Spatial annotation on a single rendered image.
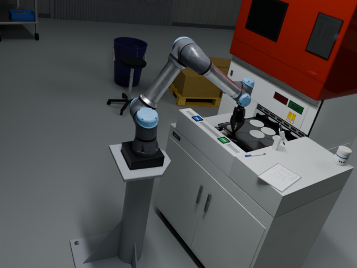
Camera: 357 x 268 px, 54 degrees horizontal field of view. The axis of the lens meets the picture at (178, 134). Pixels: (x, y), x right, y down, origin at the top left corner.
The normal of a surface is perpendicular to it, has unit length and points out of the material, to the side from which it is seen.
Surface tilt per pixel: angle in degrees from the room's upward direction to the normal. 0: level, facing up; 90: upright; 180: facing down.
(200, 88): 90
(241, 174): 90
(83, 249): 0
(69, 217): 0
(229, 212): 90
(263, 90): 90
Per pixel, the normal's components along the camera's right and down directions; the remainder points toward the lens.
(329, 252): 0.17, -0.85
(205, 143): -0.82, 0.17
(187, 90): 0.29, 0.53
